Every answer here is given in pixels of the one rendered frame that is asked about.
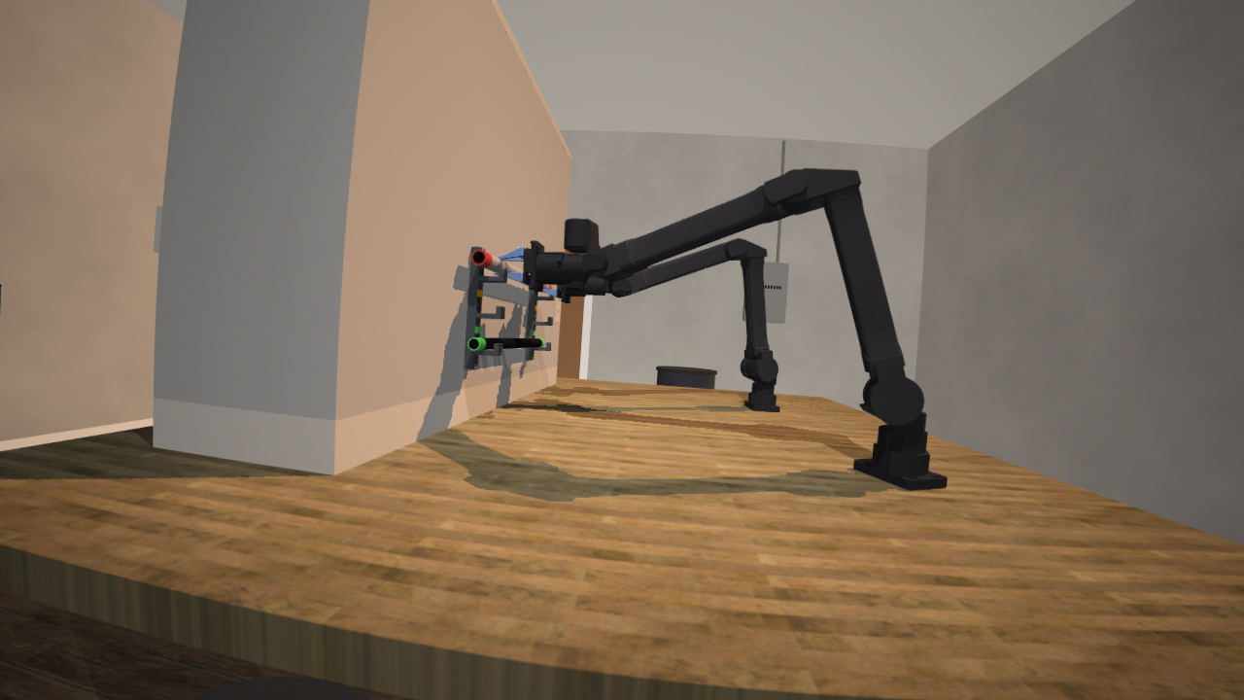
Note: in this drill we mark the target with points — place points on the beige bar with red ends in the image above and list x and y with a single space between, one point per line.
484 259

